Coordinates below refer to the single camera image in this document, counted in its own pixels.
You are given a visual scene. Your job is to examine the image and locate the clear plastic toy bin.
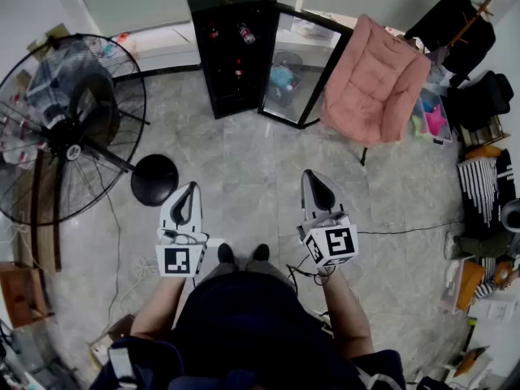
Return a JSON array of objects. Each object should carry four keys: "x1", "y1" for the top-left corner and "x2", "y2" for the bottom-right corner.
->
[{"x1": 409, "y1": 89, "x2": 454, "y2": 145}]

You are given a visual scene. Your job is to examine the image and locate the person's left leg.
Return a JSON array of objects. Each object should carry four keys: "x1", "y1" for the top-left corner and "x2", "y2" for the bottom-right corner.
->
[{"x1": 201, "y1": 260, "x2": 241, "y2": 284}]

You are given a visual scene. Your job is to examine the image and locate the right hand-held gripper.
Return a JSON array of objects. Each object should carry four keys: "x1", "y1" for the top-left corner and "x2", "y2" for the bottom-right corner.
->
[{"x1": 297, "y1": 170, "x2": 359, "y2": 268}]

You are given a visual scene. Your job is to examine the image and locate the clear water bottle red label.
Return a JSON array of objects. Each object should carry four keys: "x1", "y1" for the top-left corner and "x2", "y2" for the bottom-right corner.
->
[{"x1": 237, "y1": 22, "x2": 257, "y2": 45}]

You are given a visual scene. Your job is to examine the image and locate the black bag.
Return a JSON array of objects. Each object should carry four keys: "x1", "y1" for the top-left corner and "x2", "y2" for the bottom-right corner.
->
[{"x1": 448, "y1": 71, "x2": 515, "y2": 132}]

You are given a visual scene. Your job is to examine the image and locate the glass fridge door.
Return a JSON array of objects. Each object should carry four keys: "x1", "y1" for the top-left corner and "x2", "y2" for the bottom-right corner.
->
[{"x1": 258, "y1": 2, "x2": 354, "y2": 130}]

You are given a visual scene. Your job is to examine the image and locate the black jacket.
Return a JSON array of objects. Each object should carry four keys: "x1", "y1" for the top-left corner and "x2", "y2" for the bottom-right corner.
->
[{"x1": 404, "y1": 0, "x2": 496, "y2": 76}]

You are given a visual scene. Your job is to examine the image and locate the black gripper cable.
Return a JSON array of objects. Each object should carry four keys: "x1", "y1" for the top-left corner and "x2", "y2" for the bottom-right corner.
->
[{"x1": 286, "y1": 263, "x2": 338, "y2": 288}]

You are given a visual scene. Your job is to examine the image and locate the person's dark navy shirt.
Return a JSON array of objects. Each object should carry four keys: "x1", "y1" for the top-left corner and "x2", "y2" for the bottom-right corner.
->
[{"x1": 89, "y1": 270, "x2": 407, "y2": 390}]

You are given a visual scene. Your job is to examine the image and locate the thin black power cable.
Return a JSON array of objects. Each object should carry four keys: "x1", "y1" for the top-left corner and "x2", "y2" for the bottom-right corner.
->
[{"x1": 357, "y1": 219, "x2": 464, "y2": 235}]

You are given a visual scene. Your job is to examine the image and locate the orange cushion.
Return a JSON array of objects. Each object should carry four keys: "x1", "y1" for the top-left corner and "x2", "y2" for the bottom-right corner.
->
[{"x1": 465, "y1": 144, "x2": 504, "y2": 160}]

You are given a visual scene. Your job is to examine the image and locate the brown wooden bench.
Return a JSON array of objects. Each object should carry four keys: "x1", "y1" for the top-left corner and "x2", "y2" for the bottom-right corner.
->
[{"x1": 15, "y1": 148, "x2": 62, "y2": 271}]

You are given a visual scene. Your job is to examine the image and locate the person's right forearm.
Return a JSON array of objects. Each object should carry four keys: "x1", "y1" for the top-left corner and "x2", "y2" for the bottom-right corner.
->
[{"x1": 318, "y1": 266, "x2": 375, "y2": 359}]

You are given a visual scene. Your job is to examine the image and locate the brown wooden stool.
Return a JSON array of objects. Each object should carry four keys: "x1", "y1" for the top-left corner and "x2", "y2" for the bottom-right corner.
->
[{"x1": 0, "y1": 261, "x2": 54, "y2": 328}]

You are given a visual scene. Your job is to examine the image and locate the person's left forearm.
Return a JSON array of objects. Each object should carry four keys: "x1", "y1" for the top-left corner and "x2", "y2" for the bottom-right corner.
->
[{"x1": 129, "y1": 274, "x2": 188, "y2": 340}]

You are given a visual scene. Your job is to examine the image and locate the white low ledge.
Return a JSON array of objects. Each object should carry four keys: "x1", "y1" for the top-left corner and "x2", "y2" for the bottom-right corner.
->
[{"x1": 109, "y1": 18, "x2": 204, "y2": 72}]

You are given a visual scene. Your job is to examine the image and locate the black pedestal fan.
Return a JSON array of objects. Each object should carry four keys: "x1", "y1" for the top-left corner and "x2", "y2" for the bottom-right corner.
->
[{"x1": 0, "y1": 33, "x2": 180, "y2": 227}]

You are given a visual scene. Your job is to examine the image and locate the black fan cable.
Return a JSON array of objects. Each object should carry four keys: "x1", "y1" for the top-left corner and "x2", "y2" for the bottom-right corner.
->
[{"x1": 91, "y1": 164, "x2": 123, "y2": 332}]

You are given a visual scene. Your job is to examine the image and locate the person's leg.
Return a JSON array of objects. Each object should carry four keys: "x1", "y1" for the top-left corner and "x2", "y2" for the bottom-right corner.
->
[
  {"x1": 201, "y1": 260, "x2": 241, "y2": 284},
  {"x1": 243, "y1": 258, "x2": 296, "y2": 290}
]

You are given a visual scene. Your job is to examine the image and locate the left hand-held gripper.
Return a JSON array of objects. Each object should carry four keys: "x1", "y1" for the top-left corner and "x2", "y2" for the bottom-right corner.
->
[{"x1": 155, "y1": 181, "x2": 210, "y2": 279}]

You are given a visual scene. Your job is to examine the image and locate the person's left black shoe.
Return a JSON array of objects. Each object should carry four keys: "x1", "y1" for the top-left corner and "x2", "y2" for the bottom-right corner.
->
[{"x1": 217, "y1": 242, "x2": 236, "y2": 264}]

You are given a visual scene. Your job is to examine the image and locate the black mini fridge cabinet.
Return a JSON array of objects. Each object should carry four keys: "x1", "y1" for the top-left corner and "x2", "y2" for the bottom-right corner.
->
[{"x1": 183, "y1": 0, "x2": 281, "y2": 120}]

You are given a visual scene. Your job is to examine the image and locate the wooden coat rack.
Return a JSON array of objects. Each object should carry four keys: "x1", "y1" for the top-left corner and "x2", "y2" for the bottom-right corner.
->
[{"x1": 450, "y1": 0, "x2": 496, "y2": 52}]

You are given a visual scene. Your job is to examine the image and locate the white rope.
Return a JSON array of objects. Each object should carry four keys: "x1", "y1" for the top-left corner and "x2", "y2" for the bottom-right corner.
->
[{"x1": 129, "y1": 256, "x2": 160, "y2": 279}]

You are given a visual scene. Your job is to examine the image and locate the pink cushioned chair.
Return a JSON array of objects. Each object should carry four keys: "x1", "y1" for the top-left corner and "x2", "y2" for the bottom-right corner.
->
[{"x1": 319, "y1": 13, "x2": 432, "y2": 166}]

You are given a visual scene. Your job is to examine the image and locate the person's right leg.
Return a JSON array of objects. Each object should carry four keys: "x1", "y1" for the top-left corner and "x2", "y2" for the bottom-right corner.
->
[{"x1": 243, "y1": 258, "x2": 296, "y2": 290}]

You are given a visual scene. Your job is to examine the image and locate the black white striped cloth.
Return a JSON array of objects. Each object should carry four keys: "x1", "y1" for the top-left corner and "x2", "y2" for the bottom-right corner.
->
[{"x1": 457, "y1": 148, "x2": 517, "y2": 229}]

